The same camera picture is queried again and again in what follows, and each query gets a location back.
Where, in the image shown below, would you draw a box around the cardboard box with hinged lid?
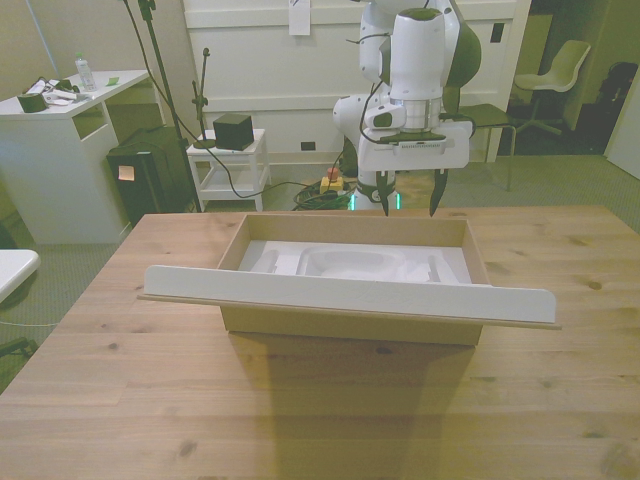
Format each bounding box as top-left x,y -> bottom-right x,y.
137,212 -> 563,348

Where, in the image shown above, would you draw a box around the white shell chair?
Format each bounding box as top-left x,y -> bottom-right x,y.
511,39 -> 593,137

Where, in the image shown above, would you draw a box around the clear bottle with green label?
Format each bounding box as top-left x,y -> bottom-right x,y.
74,51 -> 98,93

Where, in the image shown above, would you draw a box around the dark seat metal leg chair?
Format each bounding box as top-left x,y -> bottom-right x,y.
456,103 -> 518,192

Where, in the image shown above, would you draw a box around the black computer tower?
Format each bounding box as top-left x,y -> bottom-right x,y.
105,126 -> 197,227

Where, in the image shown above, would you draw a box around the white panelled cabinet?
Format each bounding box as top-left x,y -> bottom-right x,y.
181,0 -> 532,164

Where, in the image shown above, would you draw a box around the black cable on robot arm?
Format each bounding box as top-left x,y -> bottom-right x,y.
348,28 -> 397,144

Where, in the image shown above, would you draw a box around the black cube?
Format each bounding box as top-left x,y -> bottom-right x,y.
212,113 -> 254,152

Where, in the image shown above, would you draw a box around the yellow emergency stop button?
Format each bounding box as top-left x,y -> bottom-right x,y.
319,167 -> 347,194

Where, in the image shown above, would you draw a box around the small white side table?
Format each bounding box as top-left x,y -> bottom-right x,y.
185,128 -> 273,213

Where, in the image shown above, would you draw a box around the black microphone stand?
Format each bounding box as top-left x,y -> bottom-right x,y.
191,46 -> 219,151

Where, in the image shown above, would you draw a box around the white rounded table edge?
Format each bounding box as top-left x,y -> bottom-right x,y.
0,249 -> 42,304

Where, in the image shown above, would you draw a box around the white moulded foam insert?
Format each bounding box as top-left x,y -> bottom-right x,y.
238,239 -> 474,287

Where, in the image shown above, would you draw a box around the long black hanging cable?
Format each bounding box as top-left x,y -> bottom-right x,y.
119,0 -> 301,199

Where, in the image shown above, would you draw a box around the black office chair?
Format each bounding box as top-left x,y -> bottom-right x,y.
596,61 -> 640,147

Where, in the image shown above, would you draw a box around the bundle of floor cables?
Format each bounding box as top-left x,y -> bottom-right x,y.
291,180 -> 359,212

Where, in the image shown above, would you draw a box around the white handheld device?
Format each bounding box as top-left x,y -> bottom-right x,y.
43,87 -> 82,104

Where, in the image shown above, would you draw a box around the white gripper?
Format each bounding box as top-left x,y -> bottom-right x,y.
360,118 -> 472,218

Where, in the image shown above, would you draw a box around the black chair base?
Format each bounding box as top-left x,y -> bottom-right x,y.
0,336 -> 37,359

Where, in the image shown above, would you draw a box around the white paper sheet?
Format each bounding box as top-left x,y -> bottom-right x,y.
288,0 -> 310,37

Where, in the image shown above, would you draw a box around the white desk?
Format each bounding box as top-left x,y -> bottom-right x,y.
0,69 -> 166,246

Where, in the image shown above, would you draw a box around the black tripod stand pole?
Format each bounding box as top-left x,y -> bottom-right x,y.
136,0 -> 205,214

